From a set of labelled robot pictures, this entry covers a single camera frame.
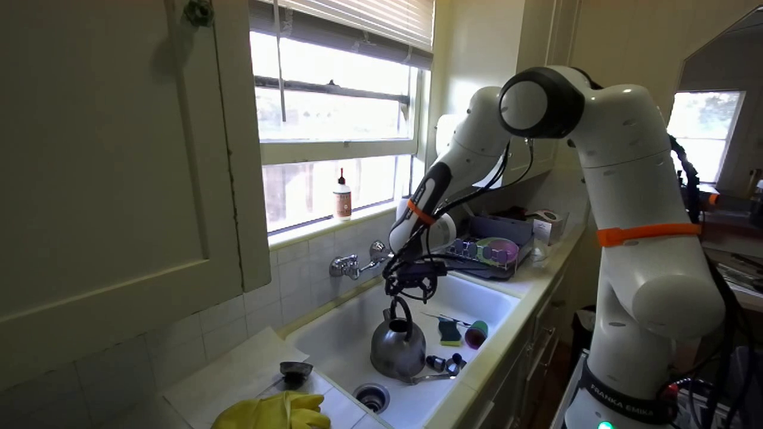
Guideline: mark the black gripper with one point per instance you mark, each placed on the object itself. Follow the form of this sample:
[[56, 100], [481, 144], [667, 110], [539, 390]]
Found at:
[[415, 275]]

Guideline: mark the kitchen window frame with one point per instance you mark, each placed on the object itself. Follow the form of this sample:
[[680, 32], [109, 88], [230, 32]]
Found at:
[[334, 149]]

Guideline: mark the dark metal sink stopper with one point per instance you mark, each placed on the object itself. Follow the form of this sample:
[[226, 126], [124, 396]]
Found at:
[[295, 371]]

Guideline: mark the metal fork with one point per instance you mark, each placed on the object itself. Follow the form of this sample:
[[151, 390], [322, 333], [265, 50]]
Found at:
[[426, 379]]

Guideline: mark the small white container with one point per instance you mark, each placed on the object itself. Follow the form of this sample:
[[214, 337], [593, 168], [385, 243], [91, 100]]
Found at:
[[549, 224]]

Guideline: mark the window blind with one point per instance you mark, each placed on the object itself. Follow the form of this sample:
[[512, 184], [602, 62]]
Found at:
[[365, 20]]

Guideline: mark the small side window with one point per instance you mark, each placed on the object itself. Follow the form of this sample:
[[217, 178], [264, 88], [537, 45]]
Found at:
[[704, 132]]

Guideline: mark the metal sink drain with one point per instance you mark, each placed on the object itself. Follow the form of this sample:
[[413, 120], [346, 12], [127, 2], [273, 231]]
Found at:
[[371, 396]]

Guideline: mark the green and yellow sponge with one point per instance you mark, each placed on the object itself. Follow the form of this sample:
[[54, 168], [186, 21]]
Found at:
[[449, 331]]

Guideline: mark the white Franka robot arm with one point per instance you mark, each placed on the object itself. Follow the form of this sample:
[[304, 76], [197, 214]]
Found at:
[[645, 270]]

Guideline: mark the chrome wall tap faucet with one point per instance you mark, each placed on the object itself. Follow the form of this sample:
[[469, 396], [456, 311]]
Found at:
[[353, 263]]

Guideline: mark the yellow rubber glove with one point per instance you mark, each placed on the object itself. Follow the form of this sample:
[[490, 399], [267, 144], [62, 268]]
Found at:
[[276, 411]]

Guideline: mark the amber pump soap bottle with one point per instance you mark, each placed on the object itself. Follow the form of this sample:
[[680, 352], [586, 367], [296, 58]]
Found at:
[[341, 199]]

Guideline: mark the steel and black spout whistle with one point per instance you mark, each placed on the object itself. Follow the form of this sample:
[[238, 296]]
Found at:
[[436, 365]]

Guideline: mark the green plastic cup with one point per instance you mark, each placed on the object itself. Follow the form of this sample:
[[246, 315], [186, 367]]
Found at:
[[474, 325]]

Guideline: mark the white ceramic sink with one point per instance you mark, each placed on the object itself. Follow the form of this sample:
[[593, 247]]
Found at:
[[334, 342]]

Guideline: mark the cream wall cabinet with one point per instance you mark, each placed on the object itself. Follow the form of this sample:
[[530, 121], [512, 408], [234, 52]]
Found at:
[[104, 158]]

